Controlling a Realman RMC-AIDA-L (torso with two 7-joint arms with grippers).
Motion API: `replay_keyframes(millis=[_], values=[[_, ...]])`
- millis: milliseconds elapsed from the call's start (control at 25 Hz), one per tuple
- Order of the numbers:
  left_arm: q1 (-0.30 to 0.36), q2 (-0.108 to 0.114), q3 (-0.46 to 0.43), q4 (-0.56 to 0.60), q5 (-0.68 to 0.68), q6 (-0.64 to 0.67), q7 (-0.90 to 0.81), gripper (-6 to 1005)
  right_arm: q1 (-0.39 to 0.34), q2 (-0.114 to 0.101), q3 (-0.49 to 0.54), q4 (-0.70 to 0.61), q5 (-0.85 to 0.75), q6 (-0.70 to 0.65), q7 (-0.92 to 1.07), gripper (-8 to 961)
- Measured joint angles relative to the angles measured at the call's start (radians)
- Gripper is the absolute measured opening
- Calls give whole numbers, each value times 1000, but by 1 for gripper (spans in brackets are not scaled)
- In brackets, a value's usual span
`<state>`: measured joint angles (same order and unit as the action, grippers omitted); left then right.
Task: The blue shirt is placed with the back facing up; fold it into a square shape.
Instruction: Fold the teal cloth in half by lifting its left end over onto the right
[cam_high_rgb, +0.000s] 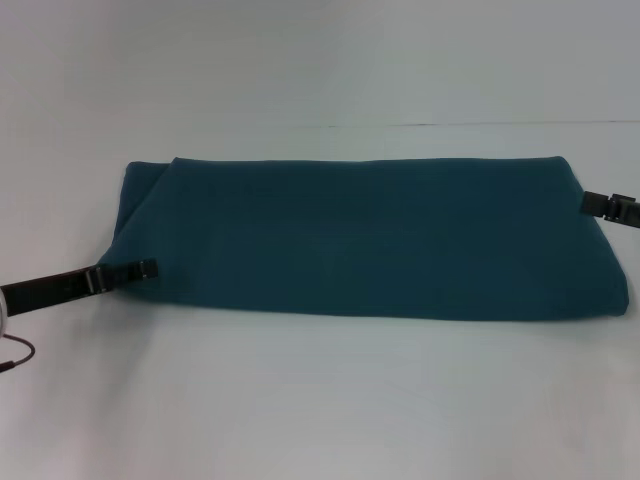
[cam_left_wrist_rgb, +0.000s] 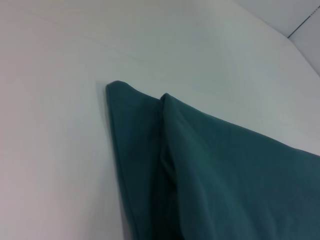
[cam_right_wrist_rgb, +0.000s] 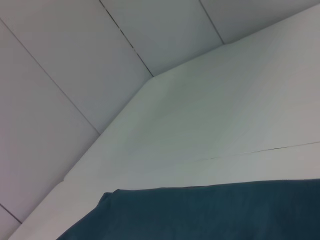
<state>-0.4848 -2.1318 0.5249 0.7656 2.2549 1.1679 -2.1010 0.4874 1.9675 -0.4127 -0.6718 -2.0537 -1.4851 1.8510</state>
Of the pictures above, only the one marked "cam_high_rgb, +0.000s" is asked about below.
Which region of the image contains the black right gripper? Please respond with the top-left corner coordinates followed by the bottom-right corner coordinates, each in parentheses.
top-left (579, 190), bottom-right (640, 227)

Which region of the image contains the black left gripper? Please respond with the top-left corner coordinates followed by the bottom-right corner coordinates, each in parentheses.
top-left (0, 257), bottom-right (160, 317)

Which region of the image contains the teal blue t-shirt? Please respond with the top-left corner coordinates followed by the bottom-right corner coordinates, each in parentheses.
top-left (94, 155), bottom-right (630, 322)

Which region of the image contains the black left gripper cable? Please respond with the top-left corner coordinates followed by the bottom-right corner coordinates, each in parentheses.
top-left (0, 335), bottom-right (37, 374)

